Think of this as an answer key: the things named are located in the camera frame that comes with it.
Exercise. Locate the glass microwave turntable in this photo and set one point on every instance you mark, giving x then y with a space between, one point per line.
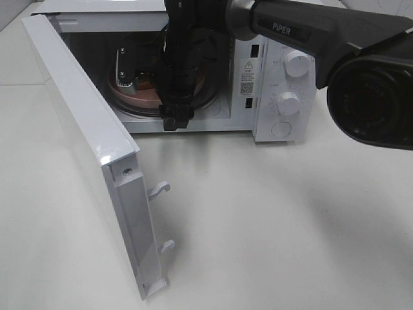
205 94

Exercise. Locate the pink round plate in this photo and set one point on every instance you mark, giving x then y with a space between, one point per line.
146 100

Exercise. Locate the white microwave oven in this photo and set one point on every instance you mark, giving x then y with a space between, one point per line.
99 51

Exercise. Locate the white microwave door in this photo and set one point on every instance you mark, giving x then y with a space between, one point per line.
105 154

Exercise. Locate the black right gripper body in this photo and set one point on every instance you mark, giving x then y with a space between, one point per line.
174 70

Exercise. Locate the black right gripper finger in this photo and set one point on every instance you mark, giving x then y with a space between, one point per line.
126 65

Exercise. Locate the white microwave knob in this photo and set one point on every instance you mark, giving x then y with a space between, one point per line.
296 64
288 103

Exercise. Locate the white warning label sticker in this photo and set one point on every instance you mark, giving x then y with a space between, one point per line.
247 76

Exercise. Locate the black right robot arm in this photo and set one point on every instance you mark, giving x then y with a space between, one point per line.
363 60

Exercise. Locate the burger with lettuce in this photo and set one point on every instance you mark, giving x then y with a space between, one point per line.
143 81

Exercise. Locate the round white door button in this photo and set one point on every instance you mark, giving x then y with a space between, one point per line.
281 129

